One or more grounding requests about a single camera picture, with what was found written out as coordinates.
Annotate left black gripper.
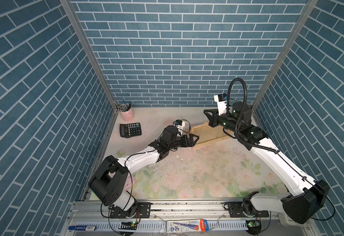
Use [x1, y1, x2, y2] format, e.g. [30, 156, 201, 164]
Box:
[166, 134, 199, 151]

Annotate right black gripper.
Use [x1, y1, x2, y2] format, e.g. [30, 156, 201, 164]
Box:
[203, 110, 239, 136]

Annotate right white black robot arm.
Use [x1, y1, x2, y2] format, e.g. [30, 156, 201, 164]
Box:
[203, 102, 330, 224]

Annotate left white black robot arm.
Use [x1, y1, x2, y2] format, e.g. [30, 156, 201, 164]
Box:
[88, 124, 199, 216]

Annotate wooden jewelry display stand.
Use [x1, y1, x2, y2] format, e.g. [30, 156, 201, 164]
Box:
[190, 121, 230, 147]

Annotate black desk calculator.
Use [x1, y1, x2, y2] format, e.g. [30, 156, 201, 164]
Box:
[120, 123, 142, 138]

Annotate pink pen holder cup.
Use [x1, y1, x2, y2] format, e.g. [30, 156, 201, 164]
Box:
[120, 108, 135, 122]

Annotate pens in pink cup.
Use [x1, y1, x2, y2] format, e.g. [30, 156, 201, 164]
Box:
[117, 102, 131, 112]

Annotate red blue packaged box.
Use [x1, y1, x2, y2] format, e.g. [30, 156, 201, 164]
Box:
[167, 219, 210, 233]

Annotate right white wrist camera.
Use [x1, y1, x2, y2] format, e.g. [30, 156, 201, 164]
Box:
[214, 93, 228, 116]

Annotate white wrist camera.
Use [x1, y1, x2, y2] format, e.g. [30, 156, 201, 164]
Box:
[173, 119, 191, 134]
[214, 93, 228, 116]

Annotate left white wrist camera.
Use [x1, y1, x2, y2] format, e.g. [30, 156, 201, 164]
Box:
[173, 119, 191, 134]

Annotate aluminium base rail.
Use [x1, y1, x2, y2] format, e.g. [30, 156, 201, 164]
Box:
[61, 199, 319, 236]

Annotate white plastic bracket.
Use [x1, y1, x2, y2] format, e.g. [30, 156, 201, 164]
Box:
[278, 213, 294, 227]

